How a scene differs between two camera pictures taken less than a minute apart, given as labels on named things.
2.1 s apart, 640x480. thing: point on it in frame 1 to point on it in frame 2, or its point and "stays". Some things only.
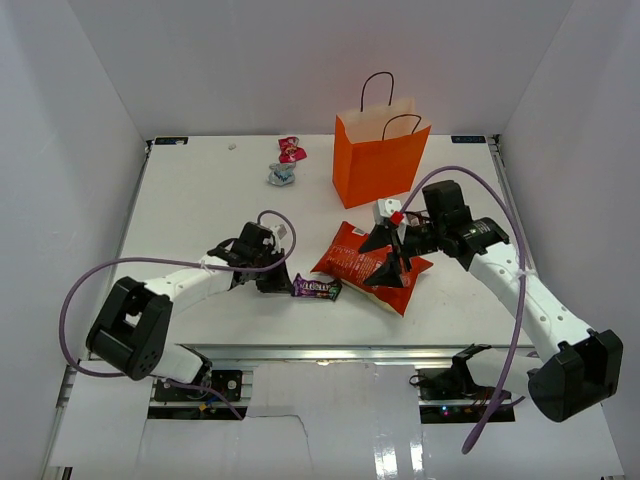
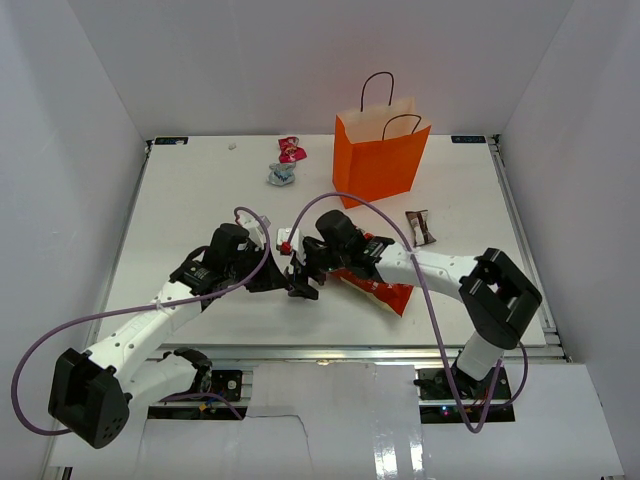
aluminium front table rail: [378, 353] stays
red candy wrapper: [289, 152] stays
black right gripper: [389, 276] to [300, 278]
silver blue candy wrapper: [281, 174] stays
